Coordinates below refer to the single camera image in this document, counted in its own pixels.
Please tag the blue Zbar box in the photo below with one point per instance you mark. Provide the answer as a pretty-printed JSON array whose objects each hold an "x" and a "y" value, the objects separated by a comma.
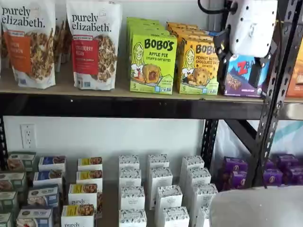
[
  {"x": 213, "y": 33},
  {"x": 239, "y": 75}
]

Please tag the green Bobo's apple pie box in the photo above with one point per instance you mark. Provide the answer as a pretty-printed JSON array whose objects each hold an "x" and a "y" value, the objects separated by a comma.
[
  {"x": 137, "y": 19},
  {"x": 151, "y": 30},
  {"x": 142, "y": 23},
  {"x": 154, "y": 59}
]

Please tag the white patterned pantry box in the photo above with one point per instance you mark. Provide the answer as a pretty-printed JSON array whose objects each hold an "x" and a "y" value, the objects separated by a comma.
[
  {"x": 132, "y": 197},
  {"x": 204, "y": 217},
  {"x": 132, "y": 218},
  {"x": 204, "y": 196},
  {"x": 130, "y": 177},
  {"x": 158, "y": 160},
  {"x": 193, "y": 163},
  {"x": 198, "y": 177},
  {"x": 176, "y": 217},
  {"x": 169, "y": 198},
  {"x": 161, "y": 177},
  {"x": 129, "y": 162}
]

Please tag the yellow label granola box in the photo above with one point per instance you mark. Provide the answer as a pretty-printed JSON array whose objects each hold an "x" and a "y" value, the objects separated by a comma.
[
  {"x": 82, "y": 191},
  {"x": 78, "y": 212},
  {"x": 90, "y": 163},
  {"x": 88, "y": 176}
]

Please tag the dark green food box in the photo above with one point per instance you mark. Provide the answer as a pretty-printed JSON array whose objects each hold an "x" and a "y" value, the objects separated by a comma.
[
  {"x": 4, "y": 220},
  {"x": 11, "y": 182},
  {"x": 8, "y": 201},
  {"x": 21, "y": 160}
]

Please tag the orange Bobo's peanut butter box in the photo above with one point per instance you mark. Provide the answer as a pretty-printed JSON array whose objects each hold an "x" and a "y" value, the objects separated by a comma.
[
  {"x": 189, "y": 34},
  {"x": 182, "y": 28},
  {"x": 180, "y": 24},
  {"x": 198, "y": 71}
]

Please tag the orange label granola bag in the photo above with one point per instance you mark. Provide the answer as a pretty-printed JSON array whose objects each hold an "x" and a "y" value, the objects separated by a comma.
[{"x": 35, "y": 59}]

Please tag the white granola bag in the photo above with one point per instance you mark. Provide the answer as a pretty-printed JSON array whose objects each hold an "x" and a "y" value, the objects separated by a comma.
[
  {"x": 58, "y": 42},
  {"x": 66, "y": 42}
]

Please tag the black metal shelf rack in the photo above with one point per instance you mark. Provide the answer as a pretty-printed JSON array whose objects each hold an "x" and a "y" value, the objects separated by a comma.
[
  {"x": 118, "y": 106},
  {"x": 288, "y": 110}
]

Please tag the white plastic sheet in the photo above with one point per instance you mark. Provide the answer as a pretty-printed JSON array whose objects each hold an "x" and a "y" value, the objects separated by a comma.
[{"x": 236, "y": 151}]

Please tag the large orange cereal box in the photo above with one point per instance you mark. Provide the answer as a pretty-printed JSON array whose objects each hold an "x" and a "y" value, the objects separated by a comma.
[{"x": 296, "y": 87}]

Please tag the red label granola bag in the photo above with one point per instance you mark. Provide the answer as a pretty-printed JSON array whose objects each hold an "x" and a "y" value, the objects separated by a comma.
[{"x": 94, "y": 23}]

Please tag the purple snack box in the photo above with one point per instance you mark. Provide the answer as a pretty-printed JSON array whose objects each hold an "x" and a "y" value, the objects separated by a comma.
[
  {"x": 294, "y": 176},
  {"x": 286, "y": 160},
  {"x": 273, "y": 177},
  {"x": 236, "y": 164},
  {"x": 233, "y": 179}
]

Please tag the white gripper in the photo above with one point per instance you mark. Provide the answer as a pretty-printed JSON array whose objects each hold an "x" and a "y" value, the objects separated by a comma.
[{"x": 251, "y": 28}]

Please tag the white wall outlet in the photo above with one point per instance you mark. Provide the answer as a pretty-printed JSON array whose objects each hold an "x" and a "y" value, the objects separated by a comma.
[{"x": 28, "y": 136}]

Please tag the blue label food box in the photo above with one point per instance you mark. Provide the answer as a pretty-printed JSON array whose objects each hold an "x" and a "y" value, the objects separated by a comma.
[
  {"x": 42, "y": 196},
  {"x": 35, "y": 217},
  {"x": 52, "y": 162},
  {"x": 47, "y": 176}
]

